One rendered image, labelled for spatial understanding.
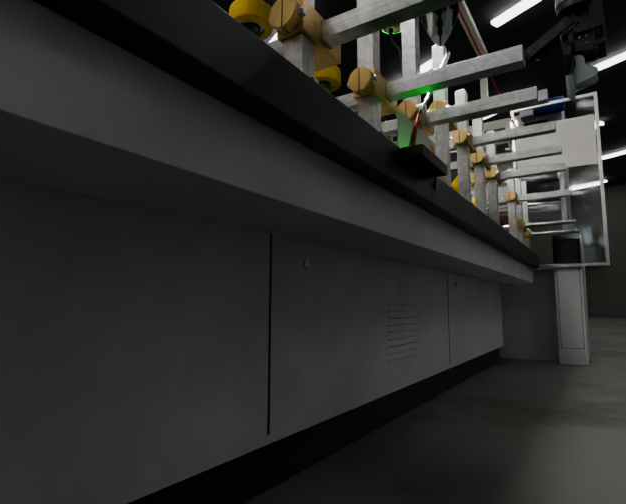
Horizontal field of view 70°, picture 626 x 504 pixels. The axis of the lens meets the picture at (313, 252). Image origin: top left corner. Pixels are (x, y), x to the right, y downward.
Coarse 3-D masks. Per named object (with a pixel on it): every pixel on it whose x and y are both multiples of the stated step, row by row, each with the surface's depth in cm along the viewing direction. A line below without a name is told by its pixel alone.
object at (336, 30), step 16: (384, 0) 64; (400, 0) 63; (416, 0) 62; (432, 0) 61; (448, 0) 61; (336, 16) 69; (352, 16) 67; (368, 16) 66; (384, 16) 64; (400, 16) 64; (416, 16) 64; (336, 32) 68; (352, 32) 68; (368, 32) 68
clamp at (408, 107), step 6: (402, 102) 108; (408, 102) 108; (414, 102) 109; (402, 108) 108; (408, 108) 107; (414, 108) 107; (396, 114) 110; (408, 114) 107; (414, 114) 107; (420, 114) 109; (414, 120) 108; (420, 120) 109; (426, 126) 112; (432, 126) 117; (426, 132) 115; (432, 132) 116
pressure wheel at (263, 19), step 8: (240, 0) 77; (248, 0) 77; (256, 0) 77; (232, 8) 78; (240, 8) 77; (248, 8) 77; (256, 8) 77; (264, 8) 78; (232, 16) 78; (240, 16) 77; (248, 16) 77; (256, 16) 77; (264, 16) 78; (248, 24) 80; (256, 24) 80; (264, 24) 79; (256, 32) 80; (264, 32) 82
